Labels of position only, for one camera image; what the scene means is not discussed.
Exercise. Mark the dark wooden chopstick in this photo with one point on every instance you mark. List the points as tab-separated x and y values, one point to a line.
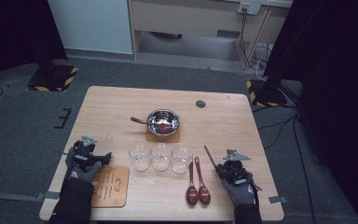
210	156

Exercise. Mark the slotted wooden trivet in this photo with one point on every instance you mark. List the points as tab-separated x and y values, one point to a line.
113	193
163	138

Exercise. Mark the black stand base hazard tape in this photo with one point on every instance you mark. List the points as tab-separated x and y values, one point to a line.
270	95
51	79

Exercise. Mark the clear glass cup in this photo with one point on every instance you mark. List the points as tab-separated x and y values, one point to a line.
161	157
181	160
140	157

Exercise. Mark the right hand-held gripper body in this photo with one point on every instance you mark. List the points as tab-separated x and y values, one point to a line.
236	172

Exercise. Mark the dark curtain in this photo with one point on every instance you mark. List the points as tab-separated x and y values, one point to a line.
12	31
338	93

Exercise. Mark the dark red wooden spoon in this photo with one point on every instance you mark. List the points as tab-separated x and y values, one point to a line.
164	127
192	196
204	195

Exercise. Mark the person's left hand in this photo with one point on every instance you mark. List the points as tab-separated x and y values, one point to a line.
80	174

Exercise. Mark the stainless steel bowl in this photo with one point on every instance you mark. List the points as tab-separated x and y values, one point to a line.
167	116

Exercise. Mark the grey tape piece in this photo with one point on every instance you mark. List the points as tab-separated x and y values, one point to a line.
52	195
278	199

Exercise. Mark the white wall power outlet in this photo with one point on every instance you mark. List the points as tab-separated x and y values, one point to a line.
253	8

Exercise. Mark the round grey table grommet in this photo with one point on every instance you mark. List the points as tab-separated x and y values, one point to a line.
200	104

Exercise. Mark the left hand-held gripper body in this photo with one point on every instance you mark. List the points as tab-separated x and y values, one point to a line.
85	157

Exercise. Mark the white cabinet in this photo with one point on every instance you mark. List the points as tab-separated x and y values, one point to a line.
90	25

